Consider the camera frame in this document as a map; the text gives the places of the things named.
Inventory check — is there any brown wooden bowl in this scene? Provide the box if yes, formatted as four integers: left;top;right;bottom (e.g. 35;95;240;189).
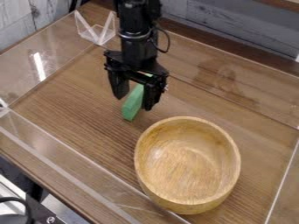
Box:
135;116;242;215

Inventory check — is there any black cable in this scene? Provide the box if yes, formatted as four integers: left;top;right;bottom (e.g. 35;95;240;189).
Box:
0;197;36;224

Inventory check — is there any green rectangular block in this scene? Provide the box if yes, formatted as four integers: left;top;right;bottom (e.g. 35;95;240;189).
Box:
121;84;144;122

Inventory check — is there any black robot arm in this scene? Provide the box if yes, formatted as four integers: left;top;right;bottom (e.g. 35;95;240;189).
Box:
104;0;171;111

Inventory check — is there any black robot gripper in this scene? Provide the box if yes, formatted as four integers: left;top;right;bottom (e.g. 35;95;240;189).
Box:
104;30;169;111

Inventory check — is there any black metal table bracket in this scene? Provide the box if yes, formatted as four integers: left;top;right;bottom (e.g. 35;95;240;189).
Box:
25;195;67;224

